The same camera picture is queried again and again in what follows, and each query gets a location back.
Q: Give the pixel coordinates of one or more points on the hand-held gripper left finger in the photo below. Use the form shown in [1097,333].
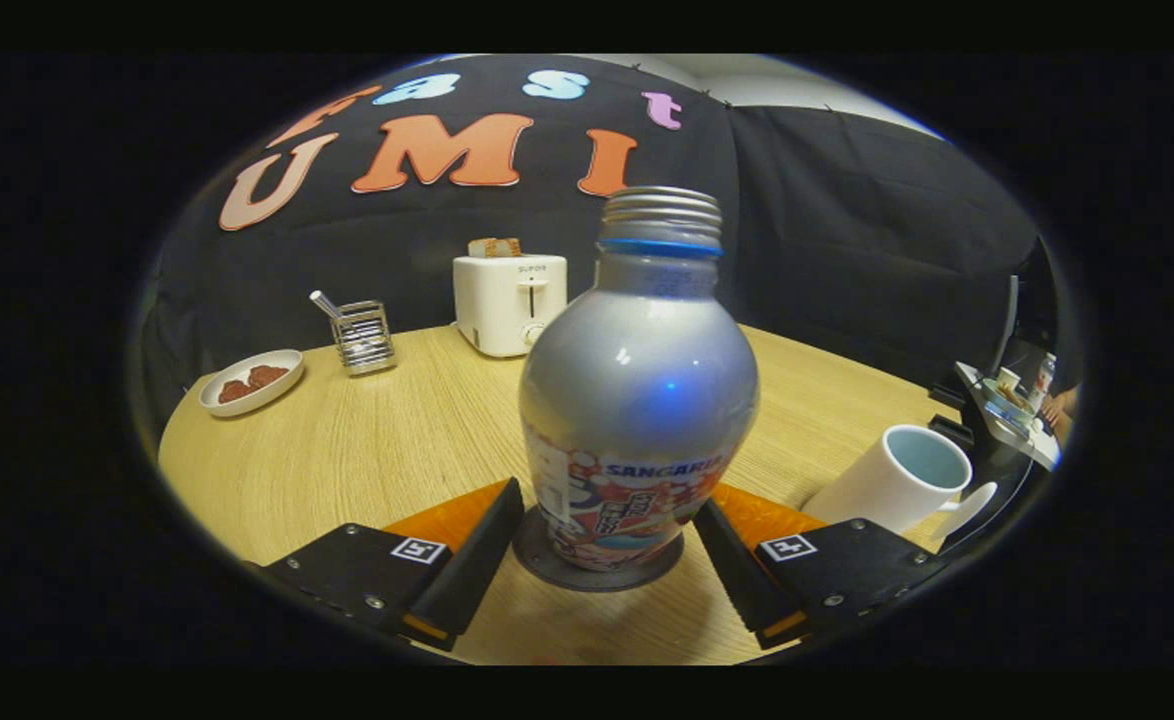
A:
[477,560]

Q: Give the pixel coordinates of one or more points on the brown food pieces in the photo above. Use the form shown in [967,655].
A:
[262,380]

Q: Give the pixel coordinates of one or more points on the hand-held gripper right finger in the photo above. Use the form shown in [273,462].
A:
[737,570]

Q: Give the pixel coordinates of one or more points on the wooden table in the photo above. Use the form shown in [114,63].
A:
[367,450]

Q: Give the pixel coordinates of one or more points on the black table clamp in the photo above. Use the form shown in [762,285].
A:
[952,432]
[947,396]

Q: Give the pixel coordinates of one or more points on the white cup with blue inside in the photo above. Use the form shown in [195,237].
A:
[887,485]

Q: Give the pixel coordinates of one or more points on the cluttered white side desk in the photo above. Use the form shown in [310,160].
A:
[1007,420]

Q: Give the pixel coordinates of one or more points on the dark monitor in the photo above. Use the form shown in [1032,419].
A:
[1004,325]

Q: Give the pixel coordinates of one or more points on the silver bottle with colourful label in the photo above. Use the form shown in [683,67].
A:
[637,400]

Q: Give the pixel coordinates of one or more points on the white toaster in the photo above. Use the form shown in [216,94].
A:
[502,305]

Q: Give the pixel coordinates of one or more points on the toast slices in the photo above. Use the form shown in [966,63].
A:
[494,247]

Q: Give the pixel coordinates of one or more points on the dark brown round coaster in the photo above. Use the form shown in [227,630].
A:
[537,562]

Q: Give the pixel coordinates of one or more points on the white oval plate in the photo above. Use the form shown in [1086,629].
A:
[222,403]

